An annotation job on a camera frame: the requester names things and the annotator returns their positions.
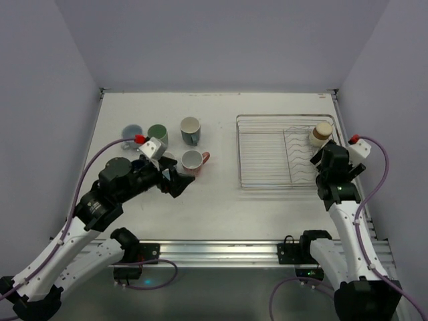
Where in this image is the light blue mug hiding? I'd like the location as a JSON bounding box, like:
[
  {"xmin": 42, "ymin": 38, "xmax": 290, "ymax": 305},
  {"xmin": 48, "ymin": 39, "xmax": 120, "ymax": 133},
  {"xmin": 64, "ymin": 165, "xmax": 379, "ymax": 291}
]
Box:
[{"xmin": 163, "ymin": 152, "xmax": 177, "ymax": 169}]

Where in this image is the dark blue mug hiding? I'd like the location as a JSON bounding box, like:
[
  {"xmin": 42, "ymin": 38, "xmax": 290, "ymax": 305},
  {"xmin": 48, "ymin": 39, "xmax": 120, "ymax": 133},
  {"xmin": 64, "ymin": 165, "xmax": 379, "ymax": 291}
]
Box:
[{"xmin": 131, "ymin": 159, "xmax": 147, "ymax": 172}]

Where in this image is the pink mug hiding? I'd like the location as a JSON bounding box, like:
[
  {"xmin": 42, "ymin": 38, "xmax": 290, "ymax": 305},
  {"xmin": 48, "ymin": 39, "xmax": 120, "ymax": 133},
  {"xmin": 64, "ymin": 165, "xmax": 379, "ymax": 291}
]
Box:
[{"xmin": 181, "ymin": 150, "xmax": 211, "ymax": 177}]

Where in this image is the pale blue footed cup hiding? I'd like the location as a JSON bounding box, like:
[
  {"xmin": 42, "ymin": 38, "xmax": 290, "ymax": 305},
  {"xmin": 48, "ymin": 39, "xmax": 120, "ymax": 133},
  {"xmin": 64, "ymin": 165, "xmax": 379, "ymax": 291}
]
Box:
[{"xmin": 121, "ymin": 124, "xmax": 143, "ymax": 150}]

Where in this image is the sage green cup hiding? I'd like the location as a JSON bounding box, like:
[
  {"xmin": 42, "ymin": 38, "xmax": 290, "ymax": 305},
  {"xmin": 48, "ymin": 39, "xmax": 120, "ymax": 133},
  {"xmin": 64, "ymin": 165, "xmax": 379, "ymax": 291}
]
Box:
[{"xmin": 147, "ymin": 124, "xmax": 169, "ymax": 146}]

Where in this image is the teal grey mug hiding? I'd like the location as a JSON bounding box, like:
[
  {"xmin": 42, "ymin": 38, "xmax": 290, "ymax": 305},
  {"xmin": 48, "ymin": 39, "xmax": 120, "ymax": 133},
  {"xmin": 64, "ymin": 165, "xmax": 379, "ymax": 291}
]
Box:
[{"xmin": 180, "ymin": 116, "xmax": 201, "ymax": 146}]

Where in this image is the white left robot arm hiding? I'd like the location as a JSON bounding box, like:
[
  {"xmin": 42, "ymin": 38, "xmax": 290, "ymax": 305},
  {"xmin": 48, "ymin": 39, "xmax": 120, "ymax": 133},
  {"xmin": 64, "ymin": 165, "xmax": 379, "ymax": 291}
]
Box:
[{"xmin": 1, "ymin": 156, "xmax": 195, "ymax": 320}]

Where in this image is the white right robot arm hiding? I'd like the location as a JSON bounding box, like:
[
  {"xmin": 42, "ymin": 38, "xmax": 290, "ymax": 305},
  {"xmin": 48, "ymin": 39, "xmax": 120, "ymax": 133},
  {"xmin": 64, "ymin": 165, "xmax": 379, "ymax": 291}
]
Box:
[{"xmin": 309, "ymin": 140, "xmax": 401, "ymax": 320}]

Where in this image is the cream cup far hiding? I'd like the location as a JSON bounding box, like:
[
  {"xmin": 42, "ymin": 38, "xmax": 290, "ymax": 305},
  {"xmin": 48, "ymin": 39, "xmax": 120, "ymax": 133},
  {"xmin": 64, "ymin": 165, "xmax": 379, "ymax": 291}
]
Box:
[{"xmin": 308, "ymin": 122, "xmax": 332, "ymax": 148}]

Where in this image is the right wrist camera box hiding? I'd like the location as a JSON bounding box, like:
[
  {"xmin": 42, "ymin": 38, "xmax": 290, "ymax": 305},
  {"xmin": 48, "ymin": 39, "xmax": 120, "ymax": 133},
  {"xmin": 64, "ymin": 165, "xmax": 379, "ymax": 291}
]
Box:
[{"xmin": 346, "ymin": 135, "xmax": 371, "ymax": 167}]

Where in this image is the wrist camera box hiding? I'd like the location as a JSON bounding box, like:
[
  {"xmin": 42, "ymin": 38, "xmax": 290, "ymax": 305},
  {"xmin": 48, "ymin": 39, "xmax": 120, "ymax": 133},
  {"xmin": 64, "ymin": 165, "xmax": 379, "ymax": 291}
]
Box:
[
  {"xmin": 346, "ymin": 135, "xmax": 371, "ymax": 167},
  {"xmin": 138, "ymin": 138, "xmax": 167, "ymax": 164}
]

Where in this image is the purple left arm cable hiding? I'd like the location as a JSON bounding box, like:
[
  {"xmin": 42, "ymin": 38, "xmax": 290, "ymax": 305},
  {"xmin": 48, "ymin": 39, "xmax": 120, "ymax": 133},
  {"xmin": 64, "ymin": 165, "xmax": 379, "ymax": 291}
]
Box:
[{"xmin": 0, "ymin": 133, "xmax": 178, "ymax": 321}]

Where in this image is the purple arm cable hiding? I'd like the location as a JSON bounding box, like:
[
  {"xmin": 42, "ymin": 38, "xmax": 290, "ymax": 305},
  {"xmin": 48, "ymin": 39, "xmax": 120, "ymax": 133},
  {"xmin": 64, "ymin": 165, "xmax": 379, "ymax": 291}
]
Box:
[
  {"xmin": 0, "ymin": 133, "xmax": 178, "ymax": 321},
  {"xmin": 269, "ymin": 134, "xmax": 428, "ymax": 321}
]

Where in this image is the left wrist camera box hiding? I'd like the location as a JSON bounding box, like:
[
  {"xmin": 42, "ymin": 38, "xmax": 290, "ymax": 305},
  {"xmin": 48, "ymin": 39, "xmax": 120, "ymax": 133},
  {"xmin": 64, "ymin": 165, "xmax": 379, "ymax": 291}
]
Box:
[{"xmin": 138, "ymin": 138, "xmax": 167, "ymax": 164}]

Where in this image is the metal wire dish rack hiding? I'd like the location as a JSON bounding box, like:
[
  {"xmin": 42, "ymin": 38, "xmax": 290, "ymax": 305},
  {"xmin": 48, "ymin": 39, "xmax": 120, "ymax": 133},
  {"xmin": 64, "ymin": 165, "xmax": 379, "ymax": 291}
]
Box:
[{"xmin": 236, "ymin": 114, "xmax": 343, "ymax": 193}]

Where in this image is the aluminium front rail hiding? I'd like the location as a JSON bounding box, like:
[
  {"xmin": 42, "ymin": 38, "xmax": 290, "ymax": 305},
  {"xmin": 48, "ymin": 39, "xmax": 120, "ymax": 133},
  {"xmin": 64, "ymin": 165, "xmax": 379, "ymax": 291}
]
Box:
[{"xmin": 83, "ymin": 239, "xmax": 392, "ymax": 268}]

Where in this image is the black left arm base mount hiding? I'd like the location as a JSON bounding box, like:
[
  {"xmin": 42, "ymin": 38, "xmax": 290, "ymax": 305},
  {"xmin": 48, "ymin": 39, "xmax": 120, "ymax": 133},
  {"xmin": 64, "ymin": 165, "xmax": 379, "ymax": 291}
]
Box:
[{"xmin": 110, "ymin": 227, "xmax": 161, "ymax": 286}]

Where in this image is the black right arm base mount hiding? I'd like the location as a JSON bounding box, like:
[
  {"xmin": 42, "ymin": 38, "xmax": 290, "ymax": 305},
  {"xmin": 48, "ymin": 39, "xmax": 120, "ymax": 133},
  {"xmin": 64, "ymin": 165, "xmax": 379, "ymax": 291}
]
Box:
[{"xmin": 277, "ymin": 230, "xmax": 332, "ymax": 280}]

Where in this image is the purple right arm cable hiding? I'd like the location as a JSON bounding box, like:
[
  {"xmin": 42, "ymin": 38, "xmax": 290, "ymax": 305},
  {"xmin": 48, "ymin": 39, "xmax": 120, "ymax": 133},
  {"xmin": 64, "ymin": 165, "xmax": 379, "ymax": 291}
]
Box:
[{"xmin": 269, "ymin": 134, "xmax": 428, "ymax": 321}]

